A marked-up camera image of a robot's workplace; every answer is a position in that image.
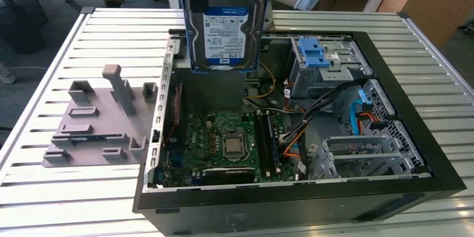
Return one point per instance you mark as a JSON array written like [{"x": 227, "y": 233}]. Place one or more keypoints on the hard disk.
[{"x": 229, "y": 26}]

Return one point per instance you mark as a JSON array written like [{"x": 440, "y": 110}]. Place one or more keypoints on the metal disk bay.
[{"x": 369, "y": 159}]

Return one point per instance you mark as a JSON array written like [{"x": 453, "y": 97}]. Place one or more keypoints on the grey power supply unit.
[{"x": 210, "y": 92}]

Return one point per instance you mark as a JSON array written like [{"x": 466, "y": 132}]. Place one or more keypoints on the blue plastic latch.
[{"x": 313, "y": 54}]

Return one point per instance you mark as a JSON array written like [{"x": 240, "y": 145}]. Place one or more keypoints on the black mesh bin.
[{"x": 21, "y": 20}]

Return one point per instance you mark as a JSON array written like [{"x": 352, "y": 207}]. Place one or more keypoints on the metal optical drive cage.
[{"x": 332, "y": 76}]

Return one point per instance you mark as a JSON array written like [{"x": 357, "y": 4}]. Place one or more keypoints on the CPU socket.
[{"x": 233, "y": 132}]

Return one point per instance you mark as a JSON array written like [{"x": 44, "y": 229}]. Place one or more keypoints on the grey parts rack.
[{"x": 102, "y": 126}]

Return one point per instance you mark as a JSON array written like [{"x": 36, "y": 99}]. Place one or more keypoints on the silver CPU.
[{"x": 233, "y": 145}]

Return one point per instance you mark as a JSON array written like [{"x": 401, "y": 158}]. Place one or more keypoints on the green motherboard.
[{"x": 206, "y": 148}]

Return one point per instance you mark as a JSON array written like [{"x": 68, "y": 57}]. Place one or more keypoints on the black RAM slot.
[
  {"x": 272, "y": 145},
  {"x": 261, "y": 142}
]

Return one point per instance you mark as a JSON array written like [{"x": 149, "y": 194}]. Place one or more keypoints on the white desk foot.
[{"x": 6, "y": 77}]

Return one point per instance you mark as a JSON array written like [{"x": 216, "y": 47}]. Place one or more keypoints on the black graphics card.
[{"x": 227, "y": 174}]

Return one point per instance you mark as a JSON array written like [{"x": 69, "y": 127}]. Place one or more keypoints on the black office chair base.
[{"x": 467, "y": 27}]

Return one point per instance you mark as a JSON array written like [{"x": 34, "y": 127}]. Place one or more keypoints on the black PC case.
[{"x": 259, "y": 212}]

